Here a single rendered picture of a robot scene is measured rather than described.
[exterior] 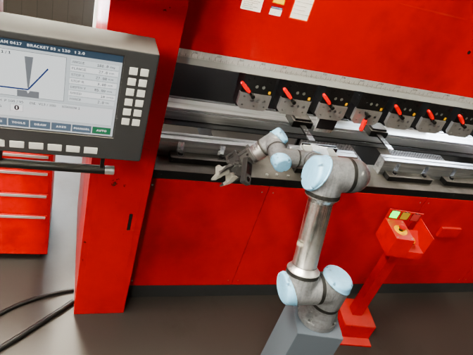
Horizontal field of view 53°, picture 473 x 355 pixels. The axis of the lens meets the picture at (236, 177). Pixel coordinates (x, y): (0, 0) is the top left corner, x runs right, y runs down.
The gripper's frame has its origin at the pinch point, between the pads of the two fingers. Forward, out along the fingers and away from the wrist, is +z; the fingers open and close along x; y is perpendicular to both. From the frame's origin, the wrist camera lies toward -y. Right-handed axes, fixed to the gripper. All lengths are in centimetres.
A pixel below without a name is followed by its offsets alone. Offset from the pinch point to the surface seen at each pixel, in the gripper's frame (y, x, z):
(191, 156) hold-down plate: 21.7, 1.4, 8.7
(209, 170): 14.8, -6.2, 5.5
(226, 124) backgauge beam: 50, -21, -5
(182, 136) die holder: 29.9, 7.3, 6.8
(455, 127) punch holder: 18, -90, -99
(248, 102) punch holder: 27.2, 2.8, -27.3
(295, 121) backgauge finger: 44, -43, -34
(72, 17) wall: 311, -32, 111
